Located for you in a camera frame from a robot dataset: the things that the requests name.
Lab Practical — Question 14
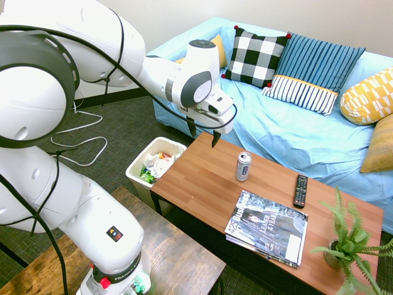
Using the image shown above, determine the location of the dark rustic wooden table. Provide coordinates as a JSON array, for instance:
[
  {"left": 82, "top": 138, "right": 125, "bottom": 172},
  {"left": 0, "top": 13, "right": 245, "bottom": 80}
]
[{"left": 0, "top": 185, "right": 227, "bottom": 295}]

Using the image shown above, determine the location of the small yellow pillow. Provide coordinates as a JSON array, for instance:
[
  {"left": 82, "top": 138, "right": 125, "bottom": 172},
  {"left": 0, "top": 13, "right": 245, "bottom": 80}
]
[{"left": 174, "top": 33, "right": 228, "bottom": 69}]

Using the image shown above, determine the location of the black remote control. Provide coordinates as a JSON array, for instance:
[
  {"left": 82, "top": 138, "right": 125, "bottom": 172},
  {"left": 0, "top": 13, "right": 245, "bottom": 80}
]
[{"left": 292, "top": 174, "right": 309, "bottom": 209}]

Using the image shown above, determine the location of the blue striped pillow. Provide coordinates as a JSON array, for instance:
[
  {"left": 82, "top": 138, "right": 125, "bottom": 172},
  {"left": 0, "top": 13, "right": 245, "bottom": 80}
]
[{"left": 261, "top": 32, "right": 367, "bottom": 118}]

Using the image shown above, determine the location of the mustard yellow pillow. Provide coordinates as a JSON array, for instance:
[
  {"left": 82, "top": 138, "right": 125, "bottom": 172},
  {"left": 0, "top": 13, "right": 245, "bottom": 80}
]
[{"left": 359, "top": 114, "right": 393, "bottom": 174}]

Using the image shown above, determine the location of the crumpled trash in bin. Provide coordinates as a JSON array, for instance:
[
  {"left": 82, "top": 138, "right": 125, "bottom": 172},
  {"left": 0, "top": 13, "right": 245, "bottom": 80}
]
[{"left": 139, "top": 152, "right": 182, "bottom": 185}]

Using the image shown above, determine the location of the yellow white patterned bolster pillow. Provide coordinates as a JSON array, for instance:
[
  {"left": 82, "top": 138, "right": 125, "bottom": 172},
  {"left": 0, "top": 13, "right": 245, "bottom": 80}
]
[{"left": 340, "top": 66, "right": 393, "bottom": 126}]

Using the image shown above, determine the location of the green fern in pot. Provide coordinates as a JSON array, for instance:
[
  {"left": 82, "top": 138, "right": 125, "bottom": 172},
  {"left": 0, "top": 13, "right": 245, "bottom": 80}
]
[{"left": 309, "top": 185, "right": 393, "bottom": 295}]

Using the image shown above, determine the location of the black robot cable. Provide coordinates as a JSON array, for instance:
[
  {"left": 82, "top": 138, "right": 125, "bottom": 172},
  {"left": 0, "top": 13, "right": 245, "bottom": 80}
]
[{"left": 0, "top": 7, "right": 238, "bottom": 295}]

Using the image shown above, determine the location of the stack of magazines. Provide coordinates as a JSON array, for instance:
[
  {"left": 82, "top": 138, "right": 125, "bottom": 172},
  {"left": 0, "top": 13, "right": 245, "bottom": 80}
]
[{"left": 224, "top": 189, "right": 309, "bottom": 266}]

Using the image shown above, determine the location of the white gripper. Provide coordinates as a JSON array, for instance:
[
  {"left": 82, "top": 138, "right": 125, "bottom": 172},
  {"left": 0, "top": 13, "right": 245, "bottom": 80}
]
[{"left": 185, "top": 88, "right": 235, "bottom": 149}]

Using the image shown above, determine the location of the black white checkered pillow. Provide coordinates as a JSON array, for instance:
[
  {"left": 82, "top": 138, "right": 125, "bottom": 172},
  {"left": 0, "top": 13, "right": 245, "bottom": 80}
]
[{"left": 221, "top": 25, "right": 292, "bottom": 89}]

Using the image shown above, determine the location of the wooden coffee table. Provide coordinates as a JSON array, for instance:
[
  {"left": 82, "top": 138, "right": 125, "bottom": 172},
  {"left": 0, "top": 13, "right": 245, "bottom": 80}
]
[{"left": 149, "top": 132, "right": 384, "bottom": 295}]

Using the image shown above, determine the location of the magazine under business magazine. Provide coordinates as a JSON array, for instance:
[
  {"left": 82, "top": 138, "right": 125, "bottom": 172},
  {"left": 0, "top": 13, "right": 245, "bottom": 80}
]
[{"left": 225, "top": 234, "right": 300, "bottom": 270}]

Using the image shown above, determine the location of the white cable on floor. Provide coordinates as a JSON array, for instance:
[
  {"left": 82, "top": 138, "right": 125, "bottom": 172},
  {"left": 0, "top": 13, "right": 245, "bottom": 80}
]
[{"left": 50, "top": 100, "right": 108, "bottom": 167}]

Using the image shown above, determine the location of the white trash bin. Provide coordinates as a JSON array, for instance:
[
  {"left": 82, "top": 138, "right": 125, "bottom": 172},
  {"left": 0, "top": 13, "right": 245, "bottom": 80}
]
[{"left": 125, "top": 136, "right": 188, "bottom": 217}]

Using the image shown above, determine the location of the light blue covered sofa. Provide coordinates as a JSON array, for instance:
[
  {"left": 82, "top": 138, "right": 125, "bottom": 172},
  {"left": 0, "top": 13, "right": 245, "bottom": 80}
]
[{"left": 146, "top": 17, "right": 393, "bottom": 213}]

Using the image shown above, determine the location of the silver drink can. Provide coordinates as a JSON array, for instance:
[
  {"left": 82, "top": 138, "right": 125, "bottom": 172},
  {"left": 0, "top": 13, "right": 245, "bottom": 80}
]
[{"left": 235, "top": 151, "right": 252, "bottom": 183}]

